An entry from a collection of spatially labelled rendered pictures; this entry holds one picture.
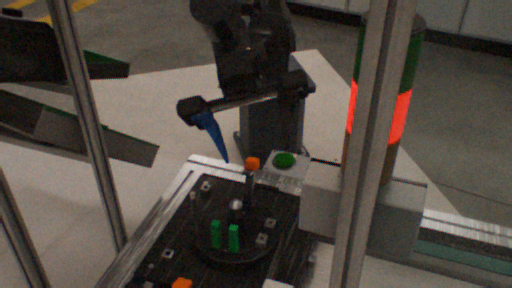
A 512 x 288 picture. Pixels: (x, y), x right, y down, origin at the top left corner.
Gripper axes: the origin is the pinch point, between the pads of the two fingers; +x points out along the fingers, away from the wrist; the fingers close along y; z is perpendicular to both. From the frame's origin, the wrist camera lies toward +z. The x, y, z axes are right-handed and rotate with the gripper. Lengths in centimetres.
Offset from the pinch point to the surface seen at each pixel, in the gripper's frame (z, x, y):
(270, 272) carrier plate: -9.8, 19.1, -2.6
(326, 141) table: -50, -8, 13
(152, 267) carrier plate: -7.9, 14.5, -19.8
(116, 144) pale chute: -7.6, -5.8, -22.4
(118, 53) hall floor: -234, -147, -97
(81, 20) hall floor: -263, -198, -132
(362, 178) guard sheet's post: 21.8, 13.0, 10.6
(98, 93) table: -55, -38, -43
